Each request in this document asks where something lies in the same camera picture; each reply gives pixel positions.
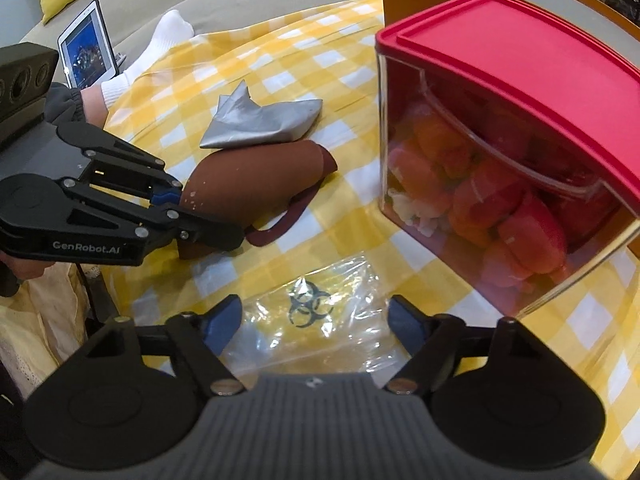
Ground red lidded clear container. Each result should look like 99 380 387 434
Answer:
375 0 640 318

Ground cream lace cloth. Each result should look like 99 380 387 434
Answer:
0 262 103 401

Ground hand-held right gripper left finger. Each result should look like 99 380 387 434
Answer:
85 294 246 396

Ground clear plastic bag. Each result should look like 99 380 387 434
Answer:
220 255 401 376

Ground grey cloth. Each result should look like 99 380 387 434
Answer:
200 81 323 150

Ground person's left hand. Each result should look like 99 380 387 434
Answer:
0 254 49 282

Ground white sock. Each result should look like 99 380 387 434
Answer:
101 9 195 106

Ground pile of colourful soft toys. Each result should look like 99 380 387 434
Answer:
385 105 626 291

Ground brown fabric garment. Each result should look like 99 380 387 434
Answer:
177 141 338 261

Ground yellow checked tablecloth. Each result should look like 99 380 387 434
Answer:
97 0 640 466

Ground white tablet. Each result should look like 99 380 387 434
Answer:
57 0 121 89

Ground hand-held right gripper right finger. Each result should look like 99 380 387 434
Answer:
385 294 546 395

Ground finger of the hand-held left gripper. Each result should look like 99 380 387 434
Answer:
57 122 184 207
62 179 246 261

